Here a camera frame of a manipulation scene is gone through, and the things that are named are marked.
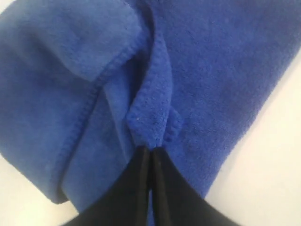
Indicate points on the blue towel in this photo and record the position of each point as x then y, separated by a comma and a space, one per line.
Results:
84, 82

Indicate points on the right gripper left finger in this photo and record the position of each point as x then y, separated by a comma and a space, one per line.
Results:
126, 202

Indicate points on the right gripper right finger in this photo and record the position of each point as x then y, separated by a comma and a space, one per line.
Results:
174, 201

